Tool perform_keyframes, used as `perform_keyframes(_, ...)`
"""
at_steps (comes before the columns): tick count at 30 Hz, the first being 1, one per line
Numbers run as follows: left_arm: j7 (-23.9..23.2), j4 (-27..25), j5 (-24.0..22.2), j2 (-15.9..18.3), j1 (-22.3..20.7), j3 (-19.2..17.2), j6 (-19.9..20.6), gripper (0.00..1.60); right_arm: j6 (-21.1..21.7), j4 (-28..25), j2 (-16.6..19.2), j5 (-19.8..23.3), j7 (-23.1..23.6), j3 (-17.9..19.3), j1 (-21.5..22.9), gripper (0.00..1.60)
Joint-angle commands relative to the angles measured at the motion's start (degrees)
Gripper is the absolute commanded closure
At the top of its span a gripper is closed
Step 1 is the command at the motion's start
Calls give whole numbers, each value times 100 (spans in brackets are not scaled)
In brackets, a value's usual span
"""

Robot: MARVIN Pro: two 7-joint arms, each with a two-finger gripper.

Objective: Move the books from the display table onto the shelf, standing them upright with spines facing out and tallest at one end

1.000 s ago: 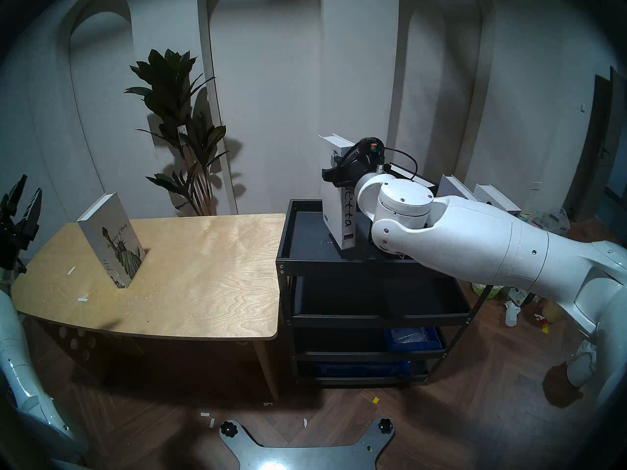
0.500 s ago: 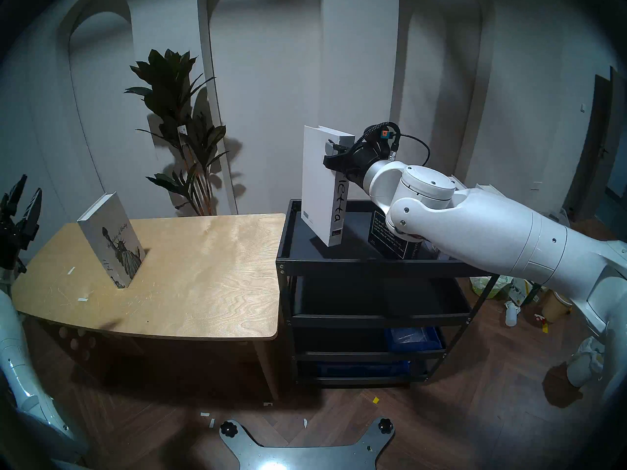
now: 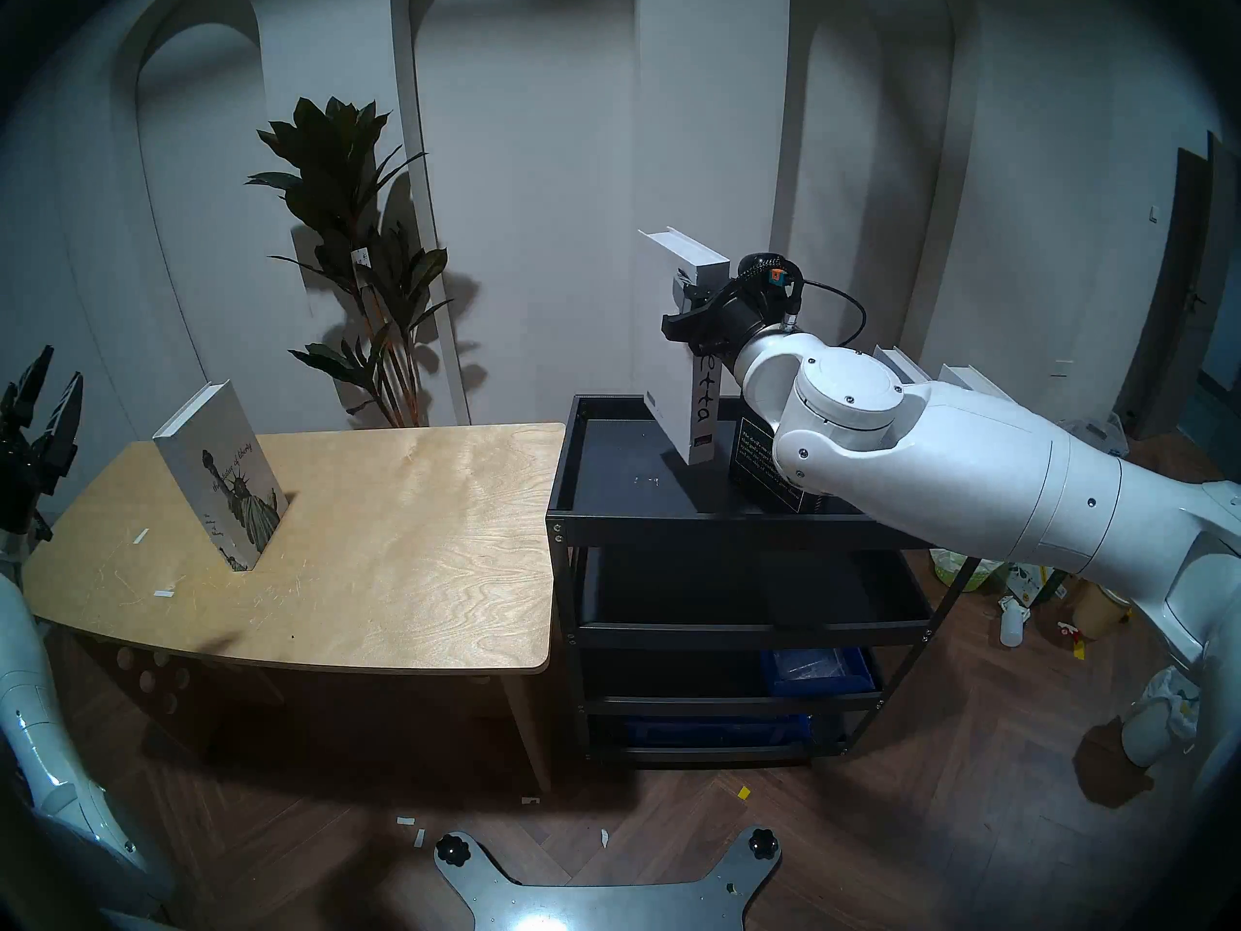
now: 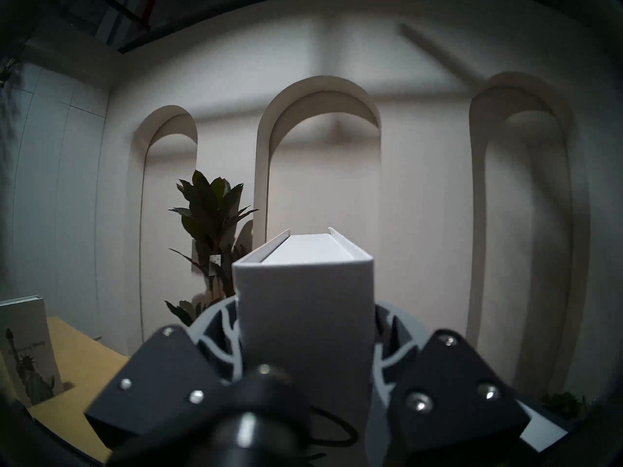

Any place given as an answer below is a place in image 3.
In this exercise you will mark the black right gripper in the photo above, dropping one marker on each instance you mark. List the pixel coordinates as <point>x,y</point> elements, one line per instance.
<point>747,318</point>

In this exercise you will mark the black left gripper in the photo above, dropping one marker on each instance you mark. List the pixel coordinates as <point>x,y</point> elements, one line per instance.
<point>21,483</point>

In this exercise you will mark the white Arletta book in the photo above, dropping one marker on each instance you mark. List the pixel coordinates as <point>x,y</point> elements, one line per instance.
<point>669,376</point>

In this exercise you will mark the black Crime and Punishment book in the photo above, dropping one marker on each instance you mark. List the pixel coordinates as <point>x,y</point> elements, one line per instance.
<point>761,468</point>

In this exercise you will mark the grey Statue of Liberty book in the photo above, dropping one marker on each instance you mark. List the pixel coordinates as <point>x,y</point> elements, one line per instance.
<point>223,473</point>

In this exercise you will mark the grey Discontent book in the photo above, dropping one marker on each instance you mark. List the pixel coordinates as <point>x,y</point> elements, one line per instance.
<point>900,359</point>

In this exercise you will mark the white Design Hotels yearbook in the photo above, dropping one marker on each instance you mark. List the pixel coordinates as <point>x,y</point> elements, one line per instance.
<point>970,376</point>

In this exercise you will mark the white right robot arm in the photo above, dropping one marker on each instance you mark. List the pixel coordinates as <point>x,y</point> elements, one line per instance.
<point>970,473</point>

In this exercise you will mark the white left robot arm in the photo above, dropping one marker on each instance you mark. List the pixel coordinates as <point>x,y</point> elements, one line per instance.
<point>48,745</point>

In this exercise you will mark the black metal shelf cart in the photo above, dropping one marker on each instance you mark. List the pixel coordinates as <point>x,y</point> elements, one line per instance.
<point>659,570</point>

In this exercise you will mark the light wooden display table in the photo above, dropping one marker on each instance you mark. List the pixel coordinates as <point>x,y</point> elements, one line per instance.
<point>388,551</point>

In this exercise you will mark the light green plastic bag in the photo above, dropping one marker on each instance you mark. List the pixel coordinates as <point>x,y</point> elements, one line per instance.
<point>960,568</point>

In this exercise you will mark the dark green potted plant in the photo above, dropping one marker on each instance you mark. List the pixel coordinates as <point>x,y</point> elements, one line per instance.
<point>334,163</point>

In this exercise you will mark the blue plastic bin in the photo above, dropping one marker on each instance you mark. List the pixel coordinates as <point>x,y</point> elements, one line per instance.
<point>819,672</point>
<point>717,730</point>

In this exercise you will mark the clear plastic storage box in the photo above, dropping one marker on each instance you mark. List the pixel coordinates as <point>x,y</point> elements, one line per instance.
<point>1100,434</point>

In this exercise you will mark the green and white carton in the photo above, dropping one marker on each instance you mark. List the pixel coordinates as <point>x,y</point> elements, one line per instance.
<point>1033,582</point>

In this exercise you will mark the small white bottle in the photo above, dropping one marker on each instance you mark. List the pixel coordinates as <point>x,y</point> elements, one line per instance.
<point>1012,626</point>

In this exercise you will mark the beige paper bucket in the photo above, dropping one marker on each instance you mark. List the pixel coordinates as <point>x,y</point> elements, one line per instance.
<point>1100,614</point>

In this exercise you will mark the black base knob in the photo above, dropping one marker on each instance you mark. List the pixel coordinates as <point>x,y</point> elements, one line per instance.
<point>762,844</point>
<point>452,850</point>

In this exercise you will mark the white bin with bag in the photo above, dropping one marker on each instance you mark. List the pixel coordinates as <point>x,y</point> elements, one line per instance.
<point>1159,721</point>

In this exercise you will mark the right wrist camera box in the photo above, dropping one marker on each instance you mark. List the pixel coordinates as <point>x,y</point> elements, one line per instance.
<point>771,274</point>

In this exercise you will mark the grey metal robot base plate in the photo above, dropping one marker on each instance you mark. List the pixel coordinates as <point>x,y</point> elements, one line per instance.
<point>601,910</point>

